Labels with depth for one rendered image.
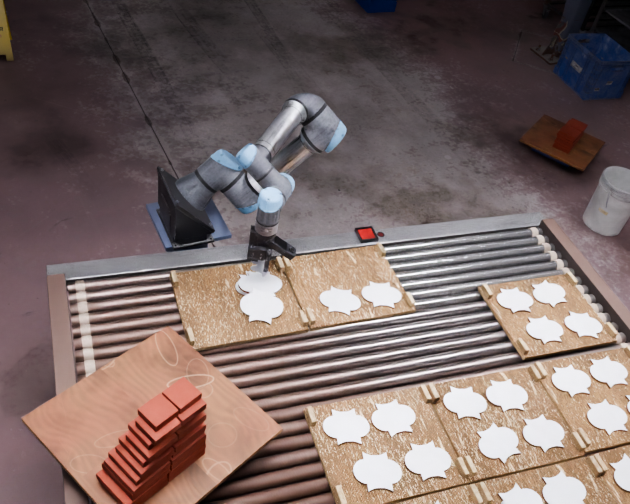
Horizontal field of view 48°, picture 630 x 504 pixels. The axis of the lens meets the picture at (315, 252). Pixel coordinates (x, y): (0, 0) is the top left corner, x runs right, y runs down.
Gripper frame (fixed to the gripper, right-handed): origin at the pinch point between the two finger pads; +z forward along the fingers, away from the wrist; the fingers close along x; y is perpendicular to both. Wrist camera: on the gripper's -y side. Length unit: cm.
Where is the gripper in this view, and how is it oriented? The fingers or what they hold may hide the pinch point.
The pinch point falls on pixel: (265, 273)
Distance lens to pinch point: 246.7
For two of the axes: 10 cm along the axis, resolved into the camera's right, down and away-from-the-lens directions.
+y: -9.9, -1.3, -1.0
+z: -1.6, 7.3, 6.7
